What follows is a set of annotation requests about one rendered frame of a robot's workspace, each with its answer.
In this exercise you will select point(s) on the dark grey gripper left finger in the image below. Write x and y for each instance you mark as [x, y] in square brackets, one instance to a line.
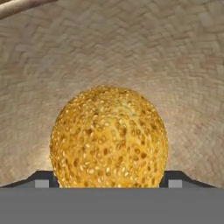
[43, 178]

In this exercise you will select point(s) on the golden sesame bread roll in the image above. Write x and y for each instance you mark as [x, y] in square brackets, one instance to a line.
[108, 140]

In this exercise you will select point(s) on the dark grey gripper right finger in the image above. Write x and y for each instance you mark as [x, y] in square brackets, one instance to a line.
[175, 178]

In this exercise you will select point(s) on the woven wicker basket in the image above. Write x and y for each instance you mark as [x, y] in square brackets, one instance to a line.
[116, 43]

